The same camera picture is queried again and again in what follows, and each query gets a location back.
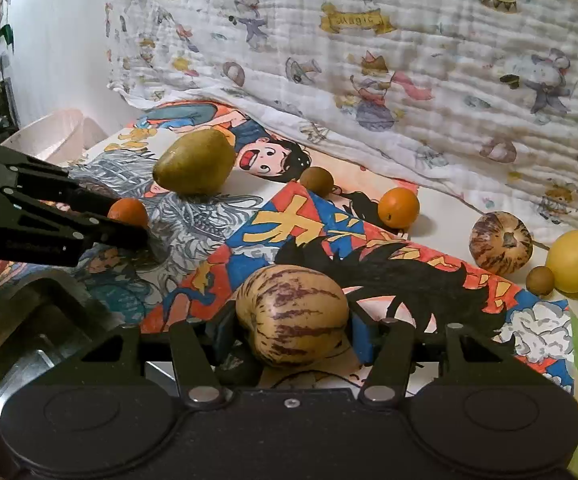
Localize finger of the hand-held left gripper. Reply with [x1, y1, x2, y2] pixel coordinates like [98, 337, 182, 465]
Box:
[0, 184, 152, 268]
[0, 143, 117, 221]

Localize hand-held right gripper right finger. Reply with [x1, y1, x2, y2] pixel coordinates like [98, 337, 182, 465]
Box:
[349, 307, 510, 407]

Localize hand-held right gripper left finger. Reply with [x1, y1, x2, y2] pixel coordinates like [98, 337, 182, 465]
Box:
[80, 302, 242, 408]

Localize striped pepino melon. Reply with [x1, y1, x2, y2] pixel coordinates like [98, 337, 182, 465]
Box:
[235, 265, 351, 368]
[469, 211, 534, 276]

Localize small orange tangerine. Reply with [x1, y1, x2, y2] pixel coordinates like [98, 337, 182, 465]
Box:
[107, 198, 149, 228]

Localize green mango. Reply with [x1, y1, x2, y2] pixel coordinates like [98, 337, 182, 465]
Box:
[152, 128, 237, 195]

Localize yellow lemon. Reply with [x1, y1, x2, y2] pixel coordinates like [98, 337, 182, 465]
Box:
[545, 230, 578, 294]

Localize white basket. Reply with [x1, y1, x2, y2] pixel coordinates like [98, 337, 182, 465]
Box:
[1, 108, 110, 166]

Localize grey metal container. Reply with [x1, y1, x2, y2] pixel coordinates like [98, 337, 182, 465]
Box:
[0, 267, 132, 411]

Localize colourful cartoon mat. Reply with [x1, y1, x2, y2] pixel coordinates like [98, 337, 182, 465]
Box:
[0, 100, 578, 480]

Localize small brown round fruit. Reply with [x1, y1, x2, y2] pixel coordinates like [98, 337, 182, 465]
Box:
[526, 266, 556, 296]

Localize white printed blanket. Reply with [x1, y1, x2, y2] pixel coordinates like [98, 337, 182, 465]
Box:
[104, 0, 578, 235]

